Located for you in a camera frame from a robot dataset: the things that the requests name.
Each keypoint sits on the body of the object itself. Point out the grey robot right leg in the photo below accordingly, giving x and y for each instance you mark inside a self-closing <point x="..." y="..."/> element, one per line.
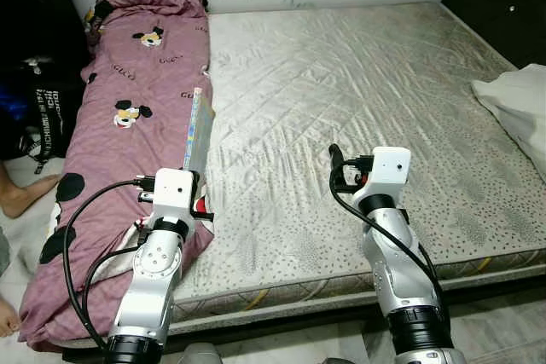
<point x="339" y="361"/>

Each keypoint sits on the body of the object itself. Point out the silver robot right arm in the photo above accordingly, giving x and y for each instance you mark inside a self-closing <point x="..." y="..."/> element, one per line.
<point x="392" y="253"/>

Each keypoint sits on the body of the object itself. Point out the yellow framed puzzle board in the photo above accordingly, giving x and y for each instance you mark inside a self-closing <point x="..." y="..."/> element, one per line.
<point x="200" y="138"/>

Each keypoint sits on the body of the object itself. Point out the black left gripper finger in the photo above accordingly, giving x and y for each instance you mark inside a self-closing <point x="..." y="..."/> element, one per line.
<point x="200" y="185"/>

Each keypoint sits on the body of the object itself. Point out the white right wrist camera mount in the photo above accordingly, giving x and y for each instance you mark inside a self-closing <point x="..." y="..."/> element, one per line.
<point x="391" y="166"/>

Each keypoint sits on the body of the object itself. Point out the purple cartoon print blanket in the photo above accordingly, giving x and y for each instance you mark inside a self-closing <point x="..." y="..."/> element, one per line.
<point x="128" y="74"/>

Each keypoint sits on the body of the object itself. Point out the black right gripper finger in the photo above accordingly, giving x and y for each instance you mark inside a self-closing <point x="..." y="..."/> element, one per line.
<point x="336" y="156"/>

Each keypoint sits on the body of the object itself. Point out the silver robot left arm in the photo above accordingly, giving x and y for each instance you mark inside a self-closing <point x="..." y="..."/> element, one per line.
<point x="153" y="279"/>

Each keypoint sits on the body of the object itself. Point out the grey robot leg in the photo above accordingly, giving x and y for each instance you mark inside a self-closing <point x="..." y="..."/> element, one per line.
<point x="201" y="355"/>
<point x="339" y="361"/>

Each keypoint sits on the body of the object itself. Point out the grey robot left leg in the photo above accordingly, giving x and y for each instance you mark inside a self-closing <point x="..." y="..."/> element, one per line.
<point x="201" y="355"/>

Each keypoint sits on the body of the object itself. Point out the bare person foot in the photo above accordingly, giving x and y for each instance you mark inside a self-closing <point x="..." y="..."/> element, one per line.
<point x="21" y="193"/>
<point x="7" y="317"/>

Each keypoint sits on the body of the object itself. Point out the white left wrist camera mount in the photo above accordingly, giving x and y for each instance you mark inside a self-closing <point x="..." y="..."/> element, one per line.
<point x="173" y="189"/>

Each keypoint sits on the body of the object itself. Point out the white quilted mattress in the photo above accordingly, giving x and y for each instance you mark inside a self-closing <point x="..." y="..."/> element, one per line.
<point x="341" y="83"/>

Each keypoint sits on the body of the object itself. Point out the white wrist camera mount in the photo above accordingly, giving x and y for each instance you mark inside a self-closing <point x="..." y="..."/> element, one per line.
<point x="391" y="166"/>
<point x="173" y="189"/>

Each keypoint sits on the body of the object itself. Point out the white pillow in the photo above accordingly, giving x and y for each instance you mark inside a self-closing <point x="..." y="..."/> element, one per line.
<point x="520" y="108"/>

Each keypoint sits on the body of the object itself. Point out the black bag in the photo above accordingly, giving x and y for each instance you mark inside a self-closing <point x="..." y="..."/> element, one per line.
<point x="43" y="108"/>

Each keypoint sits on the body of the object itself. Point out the dark bed frame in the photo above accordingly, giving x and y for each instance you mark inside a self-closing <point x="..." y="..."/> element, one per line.
<point x="495" y="291"/>

